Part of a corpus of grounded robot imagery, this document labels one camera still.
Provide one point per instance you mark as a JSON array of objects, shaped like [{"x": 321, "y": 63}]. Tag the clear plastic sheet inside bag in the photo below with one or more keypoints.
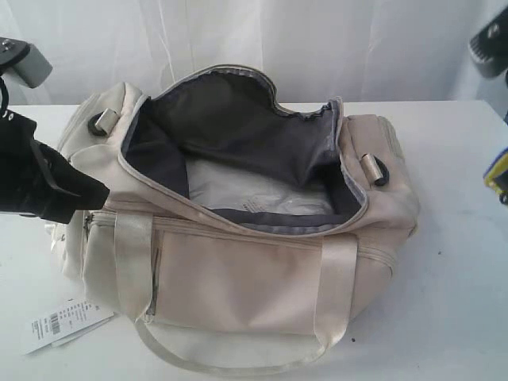
[{"x": 216, "y": 186}]

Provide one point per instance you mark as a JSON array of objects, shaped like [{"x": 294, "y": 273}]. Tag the cream duffel bag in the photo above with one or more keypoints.
[{"x": 152, "y": 254}]

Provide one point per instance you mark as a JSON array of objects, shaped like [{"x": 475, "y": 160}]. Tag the colourful key tag bunch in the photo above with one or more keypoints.
[{"x": 495, "y": 177}]

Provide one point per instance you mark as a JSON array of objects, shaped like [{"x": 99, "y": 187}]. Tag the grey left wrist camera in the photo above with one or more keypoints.
[{"x": 23, "y": 63}]

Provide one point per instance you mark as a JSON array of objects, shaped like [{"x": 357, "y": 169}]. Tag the white backdrop curtain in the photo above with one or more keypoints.
[{"x": 360, "y": 50}]

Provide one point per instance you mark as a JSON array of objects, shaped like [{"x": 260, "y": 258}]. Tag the white paper hang tag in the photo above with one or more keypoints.
[{"x": 62, "y": 323}]

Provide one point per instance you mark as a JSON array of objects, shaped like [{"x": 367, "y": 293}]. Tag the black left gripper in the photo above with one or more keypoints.
[{"x": 36, "y": 180}]

